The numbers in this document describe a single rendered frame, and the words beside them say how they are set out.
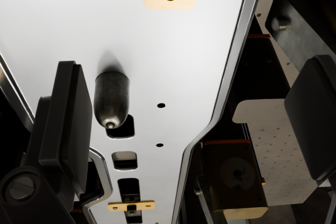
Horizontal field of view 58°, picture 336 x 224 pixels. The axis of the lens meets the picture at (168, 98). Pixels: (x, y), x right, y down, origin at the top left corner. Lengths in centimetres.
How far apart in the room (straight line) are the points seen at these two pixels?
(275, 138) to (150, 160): 71
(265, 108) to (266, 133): 67
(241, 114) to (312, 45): 16
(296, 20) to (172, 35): 9
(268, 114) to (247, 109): 3
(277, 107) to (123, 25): 21
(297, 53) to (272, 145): 88
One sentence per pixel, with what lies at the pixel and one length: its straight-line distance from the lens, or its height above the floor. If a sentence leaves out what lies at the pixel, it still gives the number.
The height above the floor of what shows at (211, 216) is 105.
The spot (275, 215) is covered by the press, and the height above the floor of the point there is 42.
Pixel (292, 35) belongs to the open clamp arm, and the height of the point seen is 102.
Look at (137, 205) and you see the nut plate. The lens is 58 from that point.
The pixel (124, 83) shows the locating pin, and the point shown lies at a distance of 28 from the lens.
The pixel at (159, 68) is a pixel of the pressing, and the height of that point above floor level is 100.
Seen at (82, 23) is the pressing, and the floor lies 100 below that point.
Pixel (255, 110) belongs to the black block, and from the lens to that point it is 37.
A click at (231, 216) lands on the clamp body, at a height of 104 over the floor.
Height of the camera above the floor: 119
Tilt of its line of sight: 38 degrees down
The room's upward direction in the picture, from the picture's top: 175 degrees clockwise
